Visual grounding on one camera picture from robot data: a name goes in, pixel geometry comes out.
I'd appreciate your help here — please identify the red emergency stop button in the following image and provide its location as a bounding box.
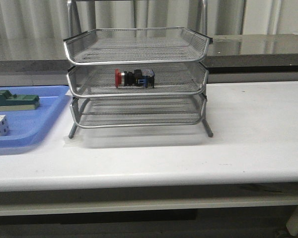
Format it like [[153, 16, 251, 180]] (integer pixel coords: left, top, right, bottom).
[[115, 69, 155, 88]]

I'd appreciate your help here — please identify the silver mesh tray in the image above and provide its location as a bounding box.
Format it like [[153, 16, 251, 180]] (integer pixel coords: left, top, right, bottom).
[[67, 62, 209, 98], [64, 27, 212, 65], [70, 95, 207, 128]]

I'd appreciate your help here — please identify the blue plastic tray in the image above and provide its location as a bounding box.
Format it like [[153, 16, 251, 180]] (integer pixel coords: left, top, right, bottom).
[[0, 85, 70, 154]]

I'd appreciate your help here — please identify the dark rear countertop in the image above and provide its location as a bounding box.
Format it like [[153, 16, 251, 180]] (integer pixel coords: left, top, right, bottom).
[[0, 34, 298, 73]]

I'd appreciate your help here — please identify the green electrical module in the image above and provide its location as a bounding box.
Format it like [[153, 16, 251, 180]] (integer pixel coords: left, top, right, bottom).
[[0, 90, 40, 112]]

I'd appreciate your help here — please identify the white table leg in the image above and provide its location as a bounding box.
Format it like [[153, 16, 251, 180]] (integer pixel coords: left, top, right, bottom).
[[286, 206, 298, 237]]

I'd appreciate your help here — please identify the grey metal rack frame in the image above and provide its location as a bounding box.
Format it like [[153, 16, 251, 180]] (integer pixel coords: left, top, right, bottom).
[[67, 0, 214, 137]]

